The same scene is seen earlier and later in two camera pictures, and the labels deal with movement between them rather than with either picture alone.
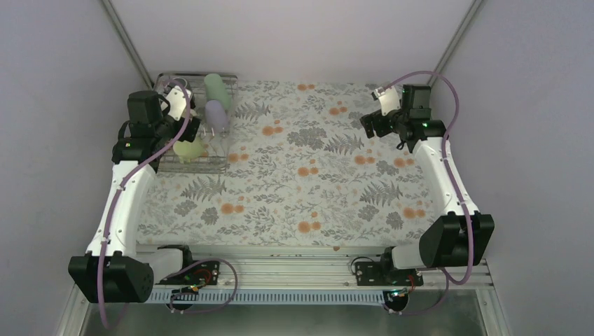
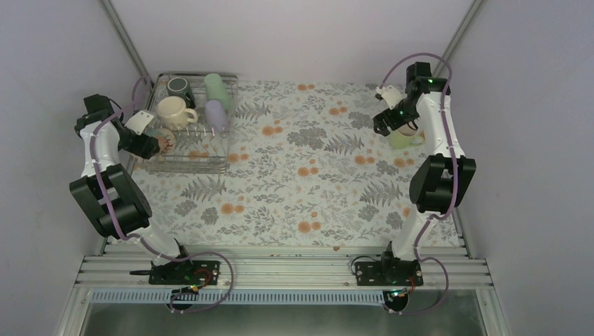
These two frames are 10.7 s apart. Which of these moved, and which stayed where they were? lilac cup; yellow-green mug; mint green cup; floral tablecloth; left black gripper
Moved: yellow-green mug; left black gripper
Stayed: floral tablecloth; lilac cup; mint green cup
